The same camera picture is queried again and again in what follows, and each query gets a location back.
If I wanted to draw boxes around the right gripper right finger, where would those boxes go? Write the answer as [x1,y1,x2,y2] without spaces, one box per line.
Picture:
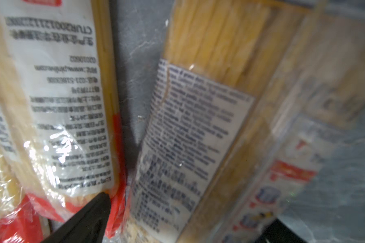
[255,220,306,243]

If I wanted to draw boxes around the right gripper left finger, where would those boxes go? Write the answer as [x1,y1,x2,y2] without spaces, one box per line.
[43,192,111,243]

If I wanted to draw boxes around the blue white label spaghetti bag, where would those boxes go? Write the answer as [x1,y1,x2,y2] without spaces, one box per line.
[120,1,365,243]

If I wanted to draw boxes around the red white label spaghetti bag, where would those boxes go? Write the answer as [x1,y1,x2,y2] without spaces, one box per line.
[0,1,126,238]

